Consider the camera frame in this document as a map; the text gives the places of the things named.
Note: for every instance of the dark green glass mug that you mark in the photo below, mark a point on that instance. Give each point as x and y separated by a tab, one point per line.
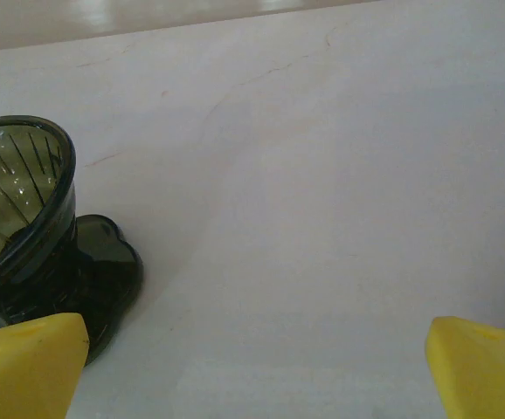
51	244

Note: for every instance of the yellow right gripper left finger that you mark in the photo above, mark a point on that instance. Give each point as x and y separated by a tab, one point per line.
21	371

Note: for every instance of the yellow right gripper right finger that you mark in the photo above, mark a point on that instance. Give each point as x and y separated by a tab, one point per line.
484	375

